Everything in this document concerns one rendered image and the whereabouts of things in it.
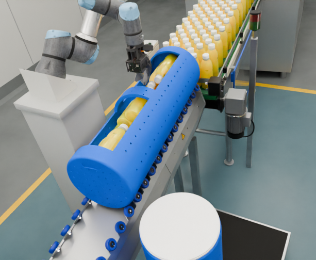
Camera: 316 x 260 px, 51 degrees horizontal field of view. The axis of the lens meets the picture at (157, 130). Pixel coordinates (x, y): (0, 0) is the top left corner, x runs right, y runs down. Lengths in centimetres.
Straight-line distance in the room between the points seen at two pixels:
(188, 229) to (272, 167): 172
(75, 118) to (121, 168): 63
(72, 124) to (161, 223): 78
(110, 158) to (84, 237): 35
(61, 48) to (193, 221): 106
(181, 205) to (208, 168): 156
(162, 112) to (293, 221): 139
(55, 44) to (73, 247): 95
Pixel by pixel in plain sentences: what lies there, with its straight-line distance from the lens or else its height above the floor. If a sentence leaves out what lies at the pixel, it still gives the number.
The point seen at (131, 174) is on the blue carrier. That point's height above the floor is 114.
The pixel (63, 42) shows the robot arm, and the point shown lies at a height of 138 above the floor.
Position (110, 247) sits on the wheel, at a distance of 126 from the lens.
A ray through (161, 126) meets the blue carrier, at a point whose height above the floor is 114.
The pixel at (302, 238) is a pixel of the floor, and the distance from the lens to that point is 243.
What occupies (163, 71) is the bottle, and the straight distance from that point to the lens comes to 168.
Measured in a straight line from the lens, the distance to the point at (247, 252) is 215.
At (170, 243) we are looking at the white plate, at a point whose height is 104.
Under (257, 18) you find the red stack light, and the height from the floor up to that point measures 123.
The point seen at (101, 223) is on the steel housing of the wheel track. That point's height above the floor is 93.
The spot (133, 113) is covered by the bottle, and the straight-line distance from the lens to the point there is 142.
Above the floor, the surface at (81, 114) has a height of 104.
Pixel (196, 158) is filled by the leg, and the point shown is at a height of 47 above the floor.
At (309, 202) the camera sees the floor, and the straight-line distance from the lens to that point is 261.
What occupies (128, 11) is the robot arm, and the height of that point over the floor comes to 158.
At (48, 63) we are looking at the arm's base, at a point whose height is 132.
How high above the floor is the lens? 200
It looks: 39 degrees down
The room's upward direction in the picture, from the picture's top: 11 degrees counter-clockwise
